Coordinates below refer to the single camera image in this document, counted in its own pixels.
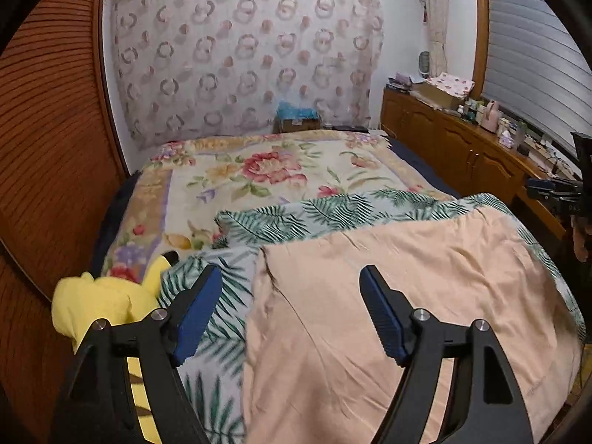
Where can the wooden sideboard cabinet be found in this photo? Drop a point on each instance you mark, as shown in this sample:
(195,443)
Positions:
(439,138)

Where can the grey window blind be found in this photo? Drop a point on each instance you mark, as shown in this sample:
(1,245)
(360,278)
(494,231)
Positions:
(536,55)

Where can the small desk fan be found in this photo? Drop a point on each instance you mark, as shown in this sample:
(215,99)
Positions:
(424,64)

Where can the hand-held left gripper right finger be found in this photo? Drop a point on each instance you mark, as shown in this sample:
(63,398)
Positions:
(384,314)

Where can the yellow plush toy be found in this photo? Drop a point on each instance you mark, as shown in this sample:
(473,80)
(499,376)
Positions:
(92,296)

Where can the wooden window frame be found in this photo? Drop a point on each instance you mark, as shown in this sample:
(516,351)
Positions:
(480,32)

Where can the white pink tissue box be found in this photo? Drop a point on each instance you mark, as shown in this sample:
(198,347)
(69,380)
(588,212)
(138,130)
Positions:
(506,138)

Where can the clear bottle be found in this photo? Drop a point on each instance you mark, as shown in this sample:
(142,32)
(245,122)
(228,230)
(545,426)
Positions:
(521,134)

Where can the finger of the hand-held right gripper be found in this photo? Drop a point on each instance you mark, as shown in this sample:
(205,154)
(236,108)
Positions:
(545,188)

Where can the row of toiletry bottles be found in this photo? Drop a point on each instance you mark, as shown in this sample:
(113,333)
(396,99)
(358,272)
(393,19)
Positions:
(472,111)

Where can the low cardboard box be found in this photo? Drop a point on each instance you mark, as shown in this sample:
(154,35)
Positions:
(298,126)

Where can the leaf print blanket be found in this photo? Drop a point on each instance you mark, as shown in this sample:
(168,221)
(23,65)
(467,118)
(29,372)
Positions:
(277,222)

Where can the tied beige curtain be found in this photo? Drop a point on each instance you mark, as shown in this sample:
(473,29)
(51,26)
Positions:
(437,18)

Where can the person's right hand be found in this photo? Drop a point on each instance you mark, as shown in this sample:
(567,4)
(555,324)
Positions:
(582,243)

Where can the open cardboard box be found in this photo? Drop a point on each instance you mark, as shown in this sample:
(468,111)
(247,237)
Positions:
(437,97)

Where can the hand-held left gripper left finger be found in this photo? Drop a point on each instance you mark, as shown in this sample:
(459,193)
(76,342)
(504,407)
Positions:
(196,314)

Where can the wooden louvered wardrobe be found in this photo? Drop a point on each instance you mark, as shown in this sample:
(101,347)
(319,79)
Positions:
(46,125)

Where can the circle print wall cloth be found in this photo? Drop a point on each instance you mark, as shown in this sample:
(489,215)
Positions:
(240,55)

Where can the pink storage pouch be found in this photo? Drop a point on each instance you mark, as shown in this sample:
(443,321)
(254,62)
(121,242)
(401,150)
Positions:
(398,81)

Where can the peach printed t-shirt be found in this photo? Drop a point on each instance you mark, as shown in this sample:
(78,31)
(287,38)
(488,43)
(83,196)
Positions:
(323,286)

